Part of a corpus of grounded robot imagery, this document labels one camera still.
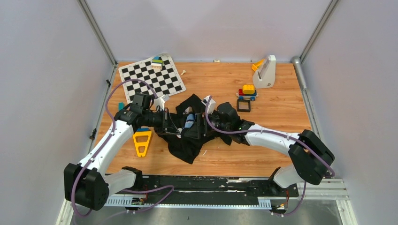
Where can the teal toy block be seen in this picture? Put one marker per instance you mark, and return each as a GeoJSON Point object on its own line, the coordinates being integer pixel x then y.
{"type": "Point", "coordinates": [121, 105]}

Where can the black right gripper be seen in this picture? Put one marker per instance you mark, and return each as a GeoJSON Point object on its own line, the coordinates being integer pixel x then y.
{"type": "Point", "coordinates": [200, 121]}

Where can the white wedge stand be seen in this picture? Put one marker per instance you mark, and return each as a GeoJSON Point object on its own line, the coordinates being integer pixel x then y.
{"type": "Point", "coordinates": [265, 76]}

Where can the black square display box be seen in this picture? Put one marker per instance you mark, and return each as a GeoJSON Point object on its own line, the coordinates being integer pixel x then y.
{"type": "Point", "coordinates": [243, 105]}

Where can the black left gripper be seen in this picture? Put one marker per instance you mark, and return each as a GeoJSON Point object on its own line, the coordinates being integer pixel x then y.
{"type": "Point", "coordinates": [165, 116]}

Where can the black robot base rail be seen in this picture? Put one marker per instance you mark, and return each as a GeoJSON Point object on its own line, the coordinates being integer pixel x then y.
{"type": "Point", "coordinates": [203, 192]}

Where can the black printed t-shirt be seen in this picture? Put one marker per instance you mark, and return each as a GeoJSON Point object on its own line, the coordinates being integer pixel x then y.
{"type": "Point", "coordinates": [190, 119]}

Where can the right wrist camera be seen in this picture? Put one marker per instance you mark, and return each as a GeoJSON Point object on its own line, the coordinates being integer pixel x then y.
{"type": "Point", "coordinates": [209, 104]}

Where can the checkered chessboard mat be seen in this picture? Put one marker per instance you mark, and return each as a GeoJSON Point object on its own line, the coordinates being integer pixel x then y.
{"type": "Point", "coordinates": [140, 75]}

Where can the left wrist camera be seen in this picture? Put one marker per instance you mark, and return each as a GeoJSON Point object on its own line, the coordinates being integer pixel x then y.
{"type": "Point", "coordinates": [159, 102]}

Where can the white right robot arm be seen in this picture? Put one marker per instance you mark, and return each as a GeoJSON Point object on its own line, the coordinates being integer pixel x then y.
{"type": "Point", "coordinates": [311, 159]}

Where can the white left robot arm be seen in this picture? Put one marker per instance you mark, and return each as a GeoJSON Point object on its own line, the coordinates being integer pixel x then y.
{"type": "Point", "coordinates": [86, 183]}

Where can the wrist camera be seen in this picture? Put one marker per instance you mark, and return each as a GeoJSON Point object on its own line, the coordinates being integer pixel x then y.
{"type": "Point", "coordinates": [159, 102]}
{"type": "Point", "coordinates": [209, 104]}

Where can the stacked toy blocks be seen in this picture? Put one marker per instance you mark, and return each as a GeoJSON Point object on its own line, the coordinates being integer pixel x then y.
{"type": "Point", "coordinates": [157, 63]}

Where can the orange plastic piece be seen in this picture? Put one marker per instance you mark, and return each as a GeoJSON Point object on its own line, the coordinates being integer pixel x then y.
{"type": "Point", "coordinates": [255, 66]}

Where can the yellow triangular plastic piece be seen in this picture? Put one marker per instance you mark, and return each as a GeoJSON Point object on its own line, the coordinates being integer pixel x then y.
{"type": "Point", "coordinates": [142, 142]}

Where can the blue toy block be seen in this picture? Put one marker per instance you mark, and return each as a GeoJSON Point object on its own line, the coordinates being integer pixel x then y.
{"type": "Point", "coordinates": [144, 129]}

